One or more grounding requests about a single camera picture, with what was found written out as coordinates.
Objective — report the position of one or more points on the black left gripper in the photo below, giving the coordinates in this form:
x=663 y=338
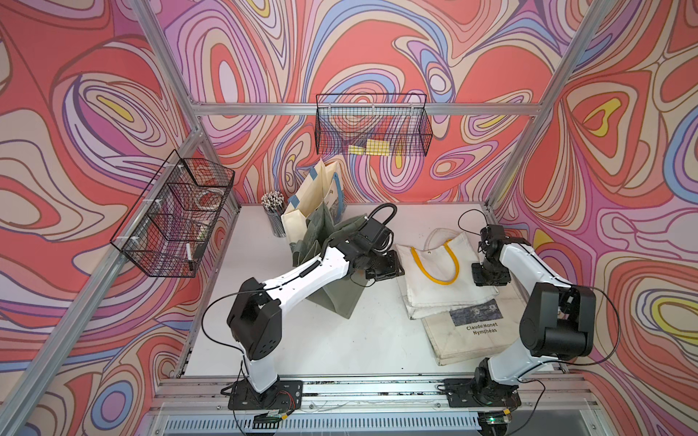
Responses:
x=393 y=270

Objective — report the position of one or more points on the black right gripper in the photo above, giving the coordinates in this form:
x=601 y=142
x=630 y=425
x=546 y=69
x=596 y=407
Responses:
x=480 y=280

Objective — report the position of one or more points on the cream bag with yellow handles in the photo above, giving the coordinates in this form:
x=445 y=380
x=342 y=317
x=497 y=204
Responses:
x=440 y=279

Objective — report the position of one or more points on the green canvas bag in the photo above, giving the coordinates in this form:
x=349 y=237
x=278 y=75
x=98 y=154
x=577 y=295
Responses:
x=342 y=296

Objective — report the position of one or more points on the cream canvas bag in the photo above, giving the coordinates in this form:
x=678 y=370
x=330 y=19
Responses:
x=478 y=331

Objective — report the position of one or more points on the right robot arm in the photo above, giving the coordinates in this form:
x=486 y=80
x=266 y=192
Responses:
x=557 y=324

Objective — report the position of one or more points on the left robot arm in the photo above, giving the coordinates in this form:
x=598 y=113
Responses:
x=258 y=314

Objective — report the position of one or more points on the yellow sticky note pad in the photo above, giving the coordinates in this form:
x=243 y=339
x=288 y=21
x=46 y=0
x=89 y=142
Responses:
x=375 y=147

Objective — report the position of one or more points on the clear cup of pencils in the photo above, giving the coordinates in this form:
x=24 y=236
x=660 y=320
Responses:
x=274 y=205

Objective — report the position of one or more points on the tape roll in basket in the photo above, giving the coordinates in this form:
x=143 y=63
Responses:
x=208 y=198

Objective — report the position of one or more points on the white marker in basket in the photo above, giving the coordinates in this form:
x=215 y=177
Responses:
x=190 y=257

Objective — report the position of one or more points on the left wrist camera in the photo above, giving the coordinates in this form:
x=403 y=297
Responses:
x=374 y=236

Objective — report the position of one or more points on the cream bag with blue handles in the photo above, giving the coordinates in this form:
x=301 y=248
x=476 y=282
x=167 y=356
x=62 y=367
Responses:
x=322 y=186

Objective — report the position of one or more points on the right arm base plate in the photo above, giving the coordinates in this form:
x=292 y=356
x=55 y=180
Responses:
x=471 y=393

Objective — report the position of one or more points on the black wire basket, back wall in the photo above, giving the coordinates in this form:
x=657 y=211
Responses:
x=345 y=121

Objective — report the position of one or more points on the black wire basket, wall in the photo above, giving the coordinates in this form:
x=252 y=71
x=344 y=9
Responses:
x=153 y=234
x=345 y=121

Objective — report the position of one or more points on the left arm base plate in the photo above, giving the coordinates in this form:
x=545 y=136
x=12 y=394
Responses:
x=284 y=396

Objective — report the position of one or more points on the black wire basket, left wall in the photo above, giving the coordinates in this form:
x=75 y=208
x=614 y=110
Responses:
x=153 y=234

